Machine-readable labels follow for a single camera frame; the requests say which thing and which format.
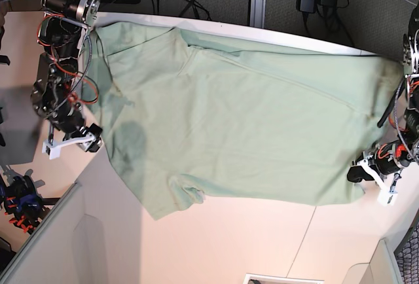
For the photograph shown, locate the grey partition panel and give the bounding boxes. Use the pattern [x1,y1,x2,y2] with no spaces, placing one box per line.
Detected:
[342,238,403,284]
[1,183,110,283]

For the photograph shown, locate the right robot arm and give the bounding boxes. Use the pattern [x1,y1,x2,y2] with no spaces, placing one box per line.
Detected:
[30,0,102,159]

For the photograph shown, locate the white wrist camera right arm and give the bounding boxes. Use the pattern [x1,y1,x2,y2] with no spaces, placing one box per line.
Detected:
[42,130,94,160]

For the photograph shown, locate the grey partition panel right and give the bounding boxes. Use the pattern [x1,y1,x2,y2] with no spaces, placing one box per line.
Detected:
[342,238,403,284]

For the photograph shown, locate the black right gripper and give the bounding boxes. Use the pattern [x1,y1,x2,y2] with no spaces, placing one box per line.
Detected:
[48,108,103,153]

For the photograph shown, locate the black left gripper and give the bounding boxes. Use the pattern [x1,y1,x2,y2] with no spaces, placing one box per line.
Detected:
[346,140,413,183]

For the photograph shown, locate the grey partition panel left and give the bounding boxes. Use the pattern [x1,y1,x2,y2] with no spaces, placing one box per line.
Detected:
[1,183,110,283]

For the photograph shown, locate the light green polo shirt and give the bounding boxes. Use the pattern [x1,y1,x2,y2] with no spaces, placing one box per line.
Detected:
[88,22,403,220]

